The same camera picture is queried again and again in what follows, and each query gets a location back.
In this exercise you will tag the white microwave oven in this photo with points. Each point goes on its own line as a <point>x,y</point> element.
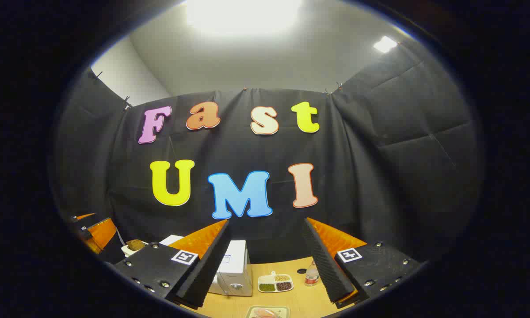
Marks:
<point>234,269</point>

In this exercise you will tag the pink round food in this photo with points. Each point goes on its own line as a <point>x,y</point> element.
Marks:
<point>265,313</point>

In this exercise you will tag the black backdrop cloth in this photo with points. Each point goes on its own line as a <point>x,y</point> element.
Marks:
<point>362,176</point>

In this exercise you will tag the small ceiling light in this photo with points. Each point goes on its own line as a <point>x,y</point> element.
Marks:
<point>385,44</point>

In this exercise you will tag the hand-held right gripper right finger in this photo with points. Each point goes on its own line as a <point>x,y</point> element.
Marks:
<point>324,265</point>

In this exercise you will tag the white divided bean plate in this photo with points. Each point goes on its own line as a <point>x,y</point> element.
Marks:
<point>275,282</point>

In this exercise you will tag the clear bottle red label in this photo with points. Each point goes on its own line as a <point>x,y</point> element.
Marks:
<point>311,276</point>

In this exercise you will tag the large ceiling light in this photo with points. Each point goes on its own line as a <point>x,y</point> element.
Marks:
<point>242,13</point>

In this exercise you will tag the pale green tray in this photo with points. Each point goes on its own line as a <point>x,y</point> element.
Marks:
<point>251,312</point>

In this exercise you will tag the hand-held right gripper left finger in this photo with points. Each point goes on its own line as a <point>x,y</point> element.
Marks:
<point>209,265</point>

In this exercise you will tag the white toaster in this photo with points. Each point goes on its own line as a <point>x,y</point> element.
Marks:
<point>127,251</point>

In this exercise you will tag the brown bread slice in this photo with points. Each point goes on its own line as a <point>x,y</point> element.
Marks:
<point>135,244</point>

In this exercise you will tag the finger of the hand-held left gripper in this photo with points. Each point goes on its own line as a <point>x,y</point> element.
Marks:
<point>101,232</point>
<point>84,216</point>

